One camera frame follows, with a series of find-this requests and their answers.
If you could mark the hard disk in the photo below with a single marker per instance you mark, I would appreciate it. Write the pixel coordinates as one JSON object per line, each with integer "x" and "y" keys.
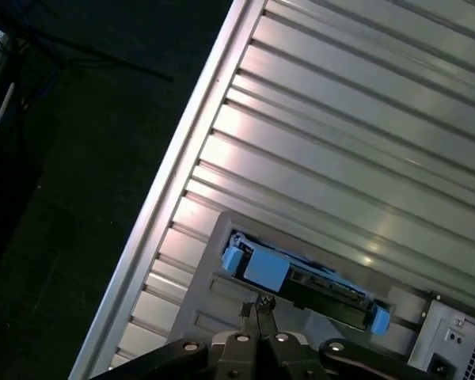
{"x": 267, "y": 269}

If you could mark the white slim device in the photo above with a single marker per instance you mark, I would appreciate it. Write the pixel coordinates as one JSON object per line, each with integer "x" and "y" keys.
{"x": 6, "y": 103}

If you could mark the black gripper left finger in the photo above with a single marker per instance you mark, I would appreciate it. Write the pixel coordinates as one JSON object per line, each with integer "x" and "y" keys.
{"x": 245, "y": 356}

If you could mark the black PC case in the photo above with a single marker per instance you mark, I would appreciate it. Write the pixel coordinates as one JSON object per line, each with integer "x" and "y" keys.
{"x": 471, "y": 320}

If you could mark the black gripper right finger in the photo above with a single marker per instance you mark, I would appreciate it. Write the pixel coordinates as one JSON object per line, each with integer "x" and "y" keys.
{"x": 281, "y": 356}

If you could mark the grey parts rack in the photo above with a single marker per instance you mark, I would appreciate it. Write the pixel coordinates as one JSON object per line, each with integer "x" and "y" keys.
{"x": 206, "y": 253}

